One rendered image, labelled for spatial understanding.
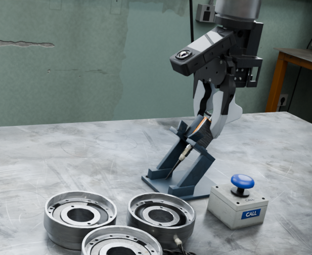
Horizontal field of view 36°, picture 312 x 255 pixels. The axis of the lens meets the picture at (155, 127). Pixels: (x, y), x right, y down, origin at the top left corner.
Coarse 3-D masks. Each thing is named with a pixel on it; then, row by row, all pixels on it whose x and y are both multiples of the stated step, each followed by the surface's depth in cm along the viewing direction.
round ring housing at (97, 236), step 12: (108, 228) 66; (120, 228) 67; (132, 228) 67; (84, 240) 62; (96, 240) 65; (132, 240) 66; (144, 240) 66; (156, 240) 65; (84, 252) 60; (108, 252) 63; (120, 252) 65; (132, 252) 64; (156, 252) 64
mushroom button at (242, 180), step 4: (232, 176) 81; (236, 176) 80; (240, 176) 80; (244, 176) 80; (248, 176) 81; (232, 180) 80; (236, 180) 79; (240, 180) 79; (244, 180) 79; (248, 180) 79; (252, 180) 80; (236, 184) 79; (240, 184) 79; (244, 184) 78; (248, 184) 79; (252, 184) 79; (240, 188) 80; (244, 188) 79; (248, 188) 79
